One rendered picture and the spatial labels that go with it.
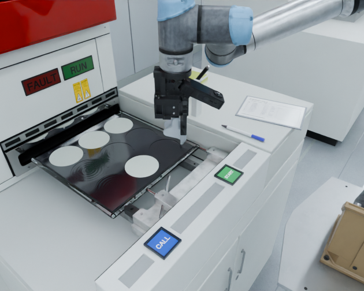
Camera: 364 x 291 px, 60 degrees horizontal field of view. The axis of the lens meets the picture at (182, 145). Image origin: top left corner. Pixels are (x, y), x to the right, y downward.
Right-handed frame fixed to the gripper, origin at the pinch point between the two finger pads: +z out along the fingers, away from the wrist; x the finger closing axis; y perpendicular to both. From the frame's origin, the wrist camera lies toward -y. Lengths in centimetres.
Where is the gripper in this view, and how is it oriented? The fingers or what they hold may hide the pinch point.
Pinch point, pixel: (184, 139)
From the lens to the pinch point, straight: 83.5
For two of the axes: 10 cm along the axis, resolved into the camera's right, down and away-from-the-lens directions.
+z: 0.0, 8.0, 6.0
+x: -0.1, 6.0, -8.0
